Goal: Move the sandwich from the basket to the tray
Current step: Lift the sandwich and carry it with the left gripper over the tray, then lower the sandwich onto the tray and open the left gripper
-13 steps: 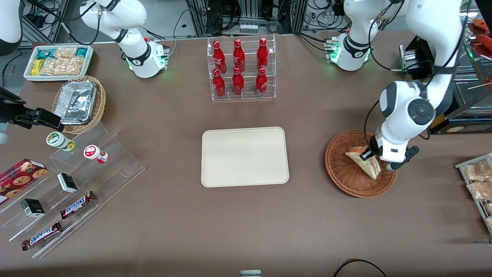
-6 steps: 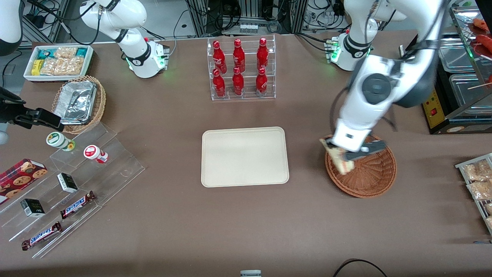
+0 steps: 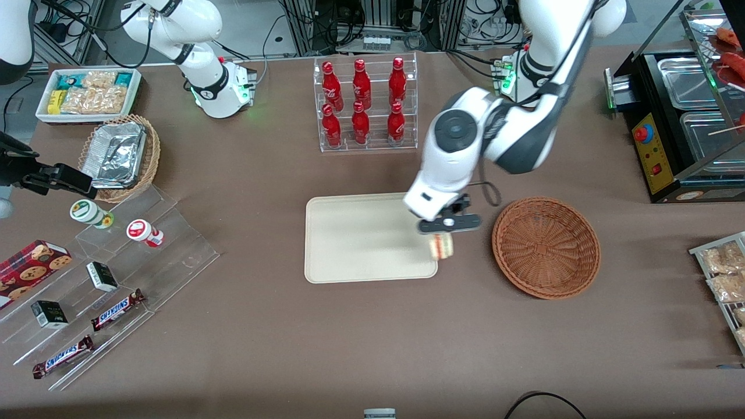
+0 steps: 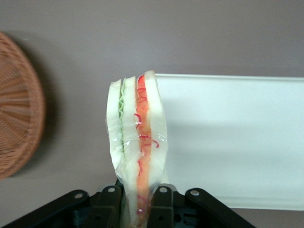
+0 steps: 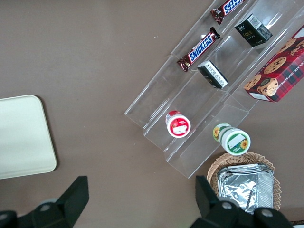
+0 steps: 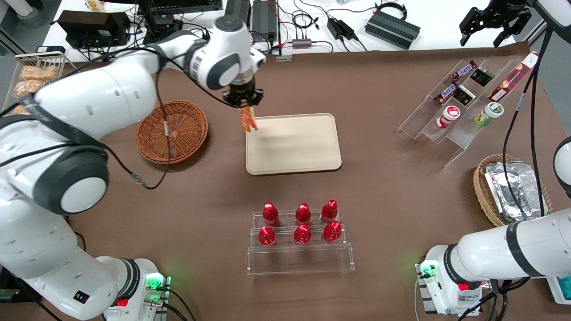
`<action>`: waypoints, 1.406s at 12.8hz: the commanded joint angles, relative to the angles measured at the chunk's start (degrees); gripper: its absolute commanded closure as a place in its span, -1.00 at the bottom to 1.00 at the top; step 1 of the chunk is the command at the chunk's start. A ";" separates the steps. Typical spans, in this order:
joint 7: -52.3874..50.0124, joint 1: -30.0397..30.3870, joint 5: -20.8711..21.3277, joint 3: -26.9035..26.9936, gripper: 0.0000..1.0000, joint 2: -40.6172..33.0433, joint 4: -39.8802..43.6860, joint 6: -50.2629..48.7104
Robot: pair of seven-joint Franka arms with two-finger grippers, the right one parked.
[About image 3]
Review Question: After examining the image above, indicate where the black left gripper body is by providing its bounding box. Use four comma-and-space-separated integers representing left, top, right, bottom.
442, 194, 471, 217

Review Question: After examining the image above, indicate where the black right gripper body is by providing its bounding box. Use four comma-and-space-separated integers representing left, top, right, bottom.
0, 133, 46, 187

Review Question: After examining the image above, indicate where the triangular sandwich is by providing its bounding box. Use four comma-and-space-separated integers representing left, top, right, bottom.
430, 234, 455, 260

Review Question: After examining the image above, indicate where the cream plastic tray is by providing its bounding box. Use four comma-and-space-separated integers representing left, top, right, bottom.
304, 191, 438, 285

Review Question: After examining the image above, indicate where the light wicker basket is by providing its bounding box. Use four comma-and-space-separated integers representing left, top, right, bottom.
79, 114, 161, 204

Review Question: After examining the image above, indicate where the brown wicker basket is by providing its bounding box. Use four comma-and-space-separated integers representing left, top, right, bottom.
492, 196, 601, 300

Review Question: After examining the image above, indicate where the grey snack tray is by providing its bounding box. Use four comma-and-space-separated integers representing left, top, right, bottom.
690, 232, 745, 356

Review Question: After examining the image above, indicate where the green-lidded white cup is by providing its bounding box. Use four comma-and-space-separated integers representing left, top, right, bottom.
70, 199, 115, 229

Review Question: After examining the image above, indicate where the stack of aluminium foil trays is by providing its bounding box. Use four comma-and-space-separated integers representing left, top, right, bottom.
81, 121, 147, 190

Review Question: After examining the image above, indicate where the white snack bin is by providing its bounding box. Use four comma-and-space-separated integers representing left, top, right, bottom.
36, 68, 142, 125

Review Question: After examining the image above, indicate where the red-lidded white cup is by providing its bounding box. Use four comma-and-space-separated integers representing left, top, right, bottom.
126, 219, 165, 248

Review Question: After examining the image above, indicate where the large clear cracker bag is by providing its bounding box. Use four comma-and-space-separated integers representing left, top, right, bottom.
61, 87, 126, 114

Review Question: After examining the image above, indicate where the red tartan cookie box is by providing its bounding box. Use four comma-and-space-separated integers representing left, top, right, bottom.
0, 240, 73, 310

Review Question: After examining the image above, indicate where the small black carton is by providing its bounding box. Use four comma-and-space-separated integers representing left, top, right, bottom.
86, 261, 119, 293
31, 300, 69, 329

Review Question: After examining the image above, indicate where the red cola bottle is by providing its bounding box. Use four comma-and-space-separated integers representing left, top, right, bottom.
322, 61, 344, 111
387, 102, 406, 146
388, 56, 407, 107
322, 104, 343, 148
351, 101, 370, 145
352, 58, 372, 110

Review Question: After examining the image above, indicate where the clear acrylic bottle rack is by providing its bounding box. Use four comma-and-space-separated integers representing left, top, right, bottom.
313, 51, 418, 153

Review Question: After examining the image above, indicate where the small clear cracker bag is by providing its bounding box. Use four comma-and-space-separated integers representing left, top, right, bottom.
81, 71, 117, 89

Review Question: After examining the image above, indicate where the clear acrylic stepped display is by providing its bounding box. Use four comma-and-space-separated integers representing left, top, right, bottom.
0, 183, 221, 392

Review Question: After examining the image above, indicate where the Snickers chocolate bar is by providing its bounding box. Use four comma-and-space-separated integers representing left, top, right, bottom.
32, 335, 94, 379
91, 289, 146, 332

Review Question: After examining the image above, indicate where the black hot dog warmer machine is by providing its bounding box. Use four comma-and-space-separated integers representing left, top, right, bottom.
604, 0, 745, 204

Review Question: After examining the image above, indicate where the steel food pan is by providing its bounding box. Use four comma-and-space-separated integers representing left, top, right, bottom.
658, 57, 722, 111
680, 111, 745, 162

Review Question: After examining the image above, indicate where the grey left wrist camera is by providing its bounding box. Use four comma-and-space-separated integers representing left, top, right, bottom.
418, 214, 483, 235

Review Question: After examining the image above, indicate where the black cable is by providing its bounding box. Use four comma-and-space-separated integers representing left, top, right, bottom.
503, 391, 588, 419

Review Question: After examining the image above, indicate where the aluminium profile frame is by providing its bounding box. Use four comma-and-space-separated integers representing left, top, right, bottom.
282, 0, 466, 54

